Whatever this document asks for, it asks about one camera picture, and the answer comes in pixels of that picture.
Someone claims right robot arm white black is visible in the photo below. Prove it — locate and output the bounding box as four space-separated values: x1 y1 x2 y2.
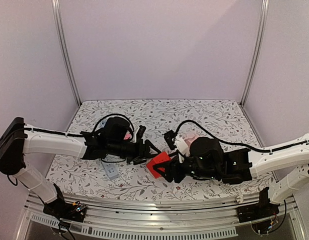
152 130 309 218

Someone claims white power cable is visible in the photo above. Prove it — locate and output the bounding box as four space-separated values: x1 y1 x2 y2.
234 189 245 205

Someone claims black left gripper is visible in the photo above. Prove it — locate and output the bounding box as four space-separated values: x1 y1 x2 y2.
107 138 162 166

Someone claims pink cube adapter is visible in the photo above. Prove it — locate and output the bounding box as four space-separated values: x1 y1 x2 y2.
183 132 199 148

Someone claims pink plug adapter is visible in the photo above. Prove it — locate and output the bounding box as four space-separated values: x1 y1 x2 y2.
124 132 133 141

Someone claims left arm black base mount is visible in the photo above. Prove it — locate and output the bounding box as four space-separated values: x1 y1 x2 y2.
43 201 88 223

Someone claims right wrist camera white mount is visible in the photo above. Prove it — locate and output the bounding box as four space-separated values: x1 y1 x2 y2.
163 130 190 163

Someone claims aluminium frame post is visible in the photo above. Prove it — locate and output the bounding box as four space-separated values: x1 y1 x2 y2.
239 0 270 108
51 0 82 107

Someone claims floral patterned table mat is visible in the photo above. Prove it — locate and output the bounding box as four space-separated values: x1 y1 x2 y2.
46 99 275 202

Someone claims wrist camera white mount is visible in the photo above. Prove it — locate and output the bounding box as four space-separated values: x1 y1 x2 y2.
132 125 146 143
163 130 190 163

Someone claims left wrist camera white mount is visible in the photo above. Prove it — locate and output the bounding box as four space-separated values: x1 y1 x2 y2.
132 125 146 143

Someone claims aluminium front rail base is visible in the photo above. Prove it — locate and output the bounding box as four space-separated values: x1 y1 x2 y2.
19 193 305 238

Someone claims right aluminium frame post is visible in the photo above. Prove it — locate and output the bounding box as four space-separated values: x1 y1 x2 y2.
239 0 270 108

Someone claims left aluminium frame post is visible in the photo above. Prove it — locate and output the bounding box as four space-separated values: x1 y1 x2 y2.
51 0 82 107

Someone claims grey blue power strip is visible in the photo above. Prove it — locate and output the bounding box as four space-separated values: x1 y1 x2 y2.
102 162 119 180

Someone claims red cube adapter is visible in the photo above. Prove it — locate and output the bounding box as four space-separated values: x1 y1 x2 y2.
145 151 172 180

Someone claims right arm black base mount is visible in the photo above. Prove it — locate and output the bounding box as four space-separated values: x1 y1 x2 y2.
236 202 280 223

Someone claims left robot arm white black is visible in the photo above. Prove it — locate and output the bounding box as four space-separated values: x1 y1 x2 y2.
0 113 160 217

